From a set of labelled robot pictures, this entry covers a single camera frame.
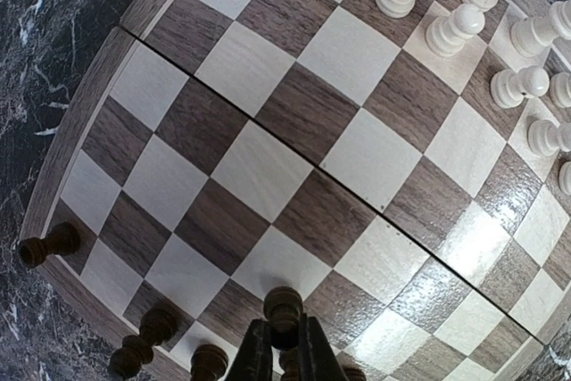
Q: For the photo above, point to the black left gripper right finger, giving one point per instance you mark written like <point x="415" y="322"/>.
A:
<point x="317" y="362"/>

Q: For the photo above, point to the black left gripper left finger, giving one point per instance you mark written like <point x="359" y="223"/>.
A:
<point x="253" y="361"/>

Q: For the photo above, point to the dark wooden chess pawn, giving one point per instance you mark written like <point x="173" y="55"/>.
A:
<point x="282" y="308"/>
<point x="208" y="363"/>

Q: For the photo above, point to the dark wooden chess knight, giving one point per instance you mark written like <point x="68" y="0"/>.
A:
<point x="156" y="327"/>

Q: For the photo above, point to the dark wooden chess rook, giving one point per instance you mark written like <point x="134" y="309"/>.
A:
<point x="62" y="239"/>

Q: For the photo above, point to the wooden folding chess board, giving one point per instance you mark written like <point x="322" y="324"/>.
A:
<point x="183" y="162"/>

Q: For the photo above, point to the white chess pieces row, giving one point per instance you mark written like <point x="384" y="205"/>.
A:
<point x="401" y="121"/>

